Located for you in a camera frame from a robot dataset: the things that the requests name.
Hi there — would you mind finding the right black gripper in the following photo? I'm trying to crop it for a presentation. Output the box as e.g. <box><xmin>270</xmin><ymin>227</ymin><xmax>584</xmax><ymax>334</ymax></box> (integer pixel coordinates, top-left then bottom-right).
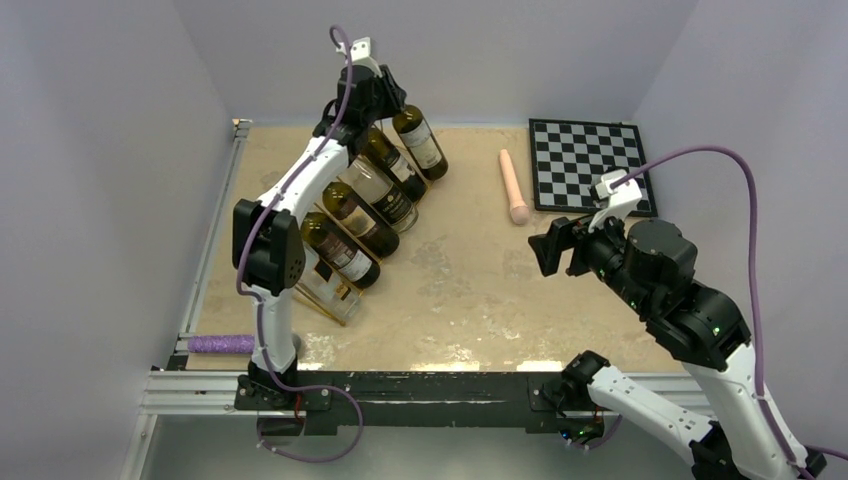
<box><xmin>526</xmin><ymin>199</ymin><xmax>652</xmax><ymax>312</ymax></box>

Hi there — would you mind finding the clear brown-tinted bottle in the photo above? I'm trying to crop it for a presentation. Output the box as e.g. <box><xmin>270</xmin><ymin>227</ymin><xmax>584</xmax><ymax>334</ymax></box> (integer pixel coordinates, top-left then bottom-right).
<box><xmin>340</xmin><ymin>158</ymin><xmax>418</xmax><ymax>233</ymax></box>

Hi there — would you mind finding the dark green wine bottle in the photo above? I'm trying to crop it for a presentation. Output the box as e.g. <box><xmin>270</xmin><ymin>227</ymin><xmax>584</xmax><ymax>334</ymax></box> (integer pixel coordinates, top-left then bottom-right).
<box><xmin>301</xmin><ymin>211</ymin><xmax>381</xmax><ymax>289</ymax></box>

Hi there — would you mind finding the clear glass liquor bottle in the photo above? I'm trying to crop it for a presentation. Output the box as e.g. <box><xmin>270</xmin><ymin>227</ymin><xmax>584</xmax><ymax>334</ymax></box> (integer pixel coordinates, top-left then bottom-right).
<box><xmin>296</xmin><ymin>250</ymin><xmax>361</xmax><ymax>326</ymax></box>

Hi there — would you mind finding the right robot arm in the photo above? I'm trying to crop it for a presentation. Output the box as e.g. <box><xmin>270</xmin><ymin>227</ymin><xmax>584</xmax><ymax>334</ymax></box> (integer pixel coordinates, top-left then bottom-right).
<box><xmin>528</xmin><ymin>218</ymin><xmax>826</xmax><ymax>479</ymax></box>

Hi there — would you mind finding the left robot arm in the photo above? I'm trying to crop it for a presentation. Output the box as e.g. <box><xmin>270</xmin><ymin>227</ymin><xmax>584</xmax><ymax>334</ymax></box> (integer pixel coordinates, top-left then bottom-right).
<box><xmin>232</xmin><ymin>64</ymin><xmax>406</xmax><ymax>409</ymax></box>

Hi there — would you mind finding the black white chessboard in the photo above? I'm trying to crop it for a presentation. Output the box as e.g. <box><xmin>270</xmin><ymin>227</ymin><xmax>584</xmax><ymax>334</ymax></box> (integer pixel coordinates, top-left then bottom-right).
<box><xmin>528</xmin><ymin>118</ymin><xmax>647</xmax><ymax>214</ymax></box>

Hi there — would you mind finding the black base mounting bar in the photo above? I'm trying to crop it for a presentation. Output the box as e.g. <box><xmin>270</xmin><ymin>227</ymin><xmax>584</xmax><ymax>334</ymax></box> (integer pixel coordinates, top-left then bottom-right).
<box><xmin>234</xmin><ymin>371</ymin><xmax>617</xmax><ymax>443</ymax></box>

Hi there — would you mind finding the purple glitter microphone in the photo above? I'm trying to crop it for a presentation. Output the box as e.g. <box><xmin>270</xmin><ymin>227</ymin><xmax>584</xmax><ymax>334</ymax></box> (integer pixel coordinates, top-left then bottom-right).
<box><xmin>187</xmin><ymin>334</ymin><xmax>255</xmax><ymax>354</ymax></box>

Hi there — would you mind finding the pink cylindrical handle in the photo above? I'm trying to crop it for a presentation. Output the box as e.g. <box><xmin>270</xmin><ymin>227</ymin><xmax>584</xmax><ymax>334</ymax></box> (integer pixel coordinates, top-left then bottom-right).
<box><xmin>498</xmin><ymin>149</ymin><xmax>530</xmax><ymax>225</ymax></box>

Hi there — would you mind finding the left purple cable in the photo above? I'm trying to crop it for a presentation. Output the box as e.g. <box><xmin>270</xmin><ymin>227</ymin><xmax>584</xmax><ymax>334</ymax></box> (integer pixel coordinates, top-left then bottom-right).
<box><xmin>235</xmin><ymin>24</ymin><xmax>356</xmax><ymax>395</ymax></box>

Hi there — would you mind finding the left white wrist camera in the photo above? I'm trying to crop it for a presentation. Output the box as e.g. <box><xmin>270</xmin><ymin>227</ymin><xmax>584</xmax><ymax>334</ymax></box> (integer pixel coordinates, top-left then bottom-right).
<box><xmin>336</xmin><ymin>37</ymin><xmax>383</xmax><ymax>77</ymax></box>

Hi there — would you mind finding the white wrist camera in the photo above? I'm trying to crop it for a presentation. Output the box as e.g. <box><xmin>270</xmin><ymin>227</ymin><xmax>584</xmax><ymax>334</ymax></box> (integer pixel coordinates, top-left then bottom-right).
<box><xmin>588</xmin><ymin>169</ymin><xmax>642</xmax><ymax>233</ymax></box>
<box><xmin>336</xmin><ymin>37</ymin><xmax>383</xmax><ymax>77</ymax></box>

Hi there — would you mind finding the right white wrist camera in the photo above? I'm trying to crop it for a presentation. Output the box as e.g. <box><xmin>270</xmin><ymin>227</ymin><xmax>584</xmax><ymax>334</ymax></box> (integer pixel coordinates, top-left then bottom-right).
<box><xmin>588</xmin><ymin>169</ymin><xmax>642</xmax><ymax>233</ymax></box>

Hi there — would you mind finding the gold wire wine rack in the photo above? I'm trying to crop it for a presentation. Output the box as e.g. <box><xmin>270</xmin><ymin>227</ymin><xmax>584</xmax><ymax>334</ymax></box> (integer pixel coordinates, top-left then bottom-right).
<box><xmin>297</xmin><ymin>121</ymin><xmax>430</xmax><ymax>326</ymax></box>

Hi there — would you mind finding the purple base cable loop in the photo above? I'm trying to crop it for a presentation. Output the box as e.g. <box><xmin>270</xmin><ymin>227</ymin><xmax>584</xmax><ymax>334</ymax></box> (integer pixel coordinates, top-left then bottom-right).
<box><xmin>254</xmin><ymin>389</ymin><xmax>366</xmax><ymax>465</ymax></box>

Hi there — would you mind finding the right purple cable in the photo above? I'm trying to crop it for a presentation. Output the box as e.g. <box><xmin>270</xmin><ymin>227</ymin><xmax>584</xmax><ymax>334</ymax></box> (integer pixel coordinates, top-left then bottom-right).
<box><xmin>612</xmin><ymin>145</ymin><xmax>848</xmax><ymax>480</ymax></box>

